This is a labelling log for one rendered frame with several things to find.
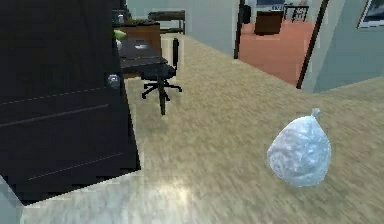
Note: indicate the brown wooden cabinet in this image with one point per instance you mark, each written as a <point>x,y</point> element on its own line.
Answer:
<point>143,33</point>

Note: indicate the dark brown room door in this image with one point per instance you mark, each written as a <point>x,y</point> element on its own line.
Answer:
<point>60,100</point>

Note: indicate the dark low shelf bench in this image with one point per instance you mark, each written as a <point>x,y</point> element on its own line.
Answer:
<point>168,18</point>

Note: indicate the black office chair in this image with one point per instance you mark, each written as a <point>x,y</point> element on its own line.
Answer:
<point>160,74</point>

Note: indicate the white tied garbage bag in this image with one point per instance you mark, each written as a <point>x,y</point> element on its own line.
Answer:
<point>300,153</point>

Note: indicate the black side table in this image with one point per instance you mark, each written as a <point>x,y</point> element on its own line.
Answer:
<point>296,11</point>

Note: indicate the silver round door knob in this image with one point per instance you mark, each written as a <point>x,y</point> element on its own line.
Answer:
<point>113,80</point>

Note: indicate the green round object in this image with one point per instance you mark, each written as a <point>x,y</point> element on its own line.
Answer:
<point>119,34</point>

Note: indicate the framed wall picture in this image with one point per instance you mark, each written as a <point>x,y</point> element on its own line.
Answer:
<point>371,13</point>

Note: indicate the brown wooden box table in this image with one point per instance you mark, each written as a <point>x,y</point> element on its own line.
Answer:
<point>268,22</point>

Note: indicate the black desk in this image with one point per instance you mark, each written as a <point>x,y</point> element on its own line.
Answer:
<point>140,55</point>

